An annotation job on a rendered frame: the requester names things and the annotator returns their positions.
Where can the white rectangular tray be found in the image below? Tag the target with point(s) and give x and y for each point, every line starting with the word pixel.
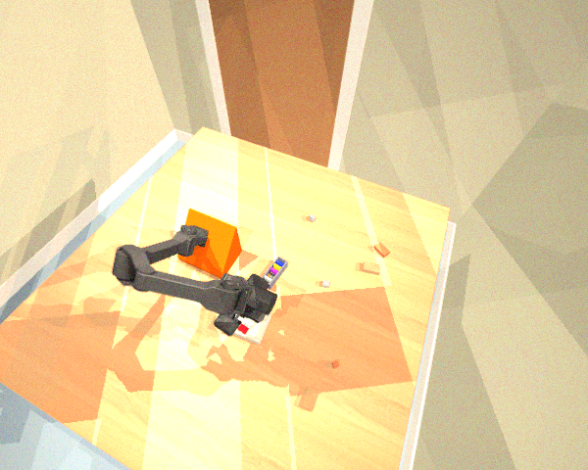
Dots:
pixel 256 332

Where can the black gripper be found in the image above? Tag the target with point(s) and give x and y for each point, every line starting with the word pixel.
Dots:
pixel 228 324

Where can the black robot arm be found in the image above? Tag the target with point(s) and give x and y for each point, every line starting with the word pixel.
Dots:
pixel 132 268

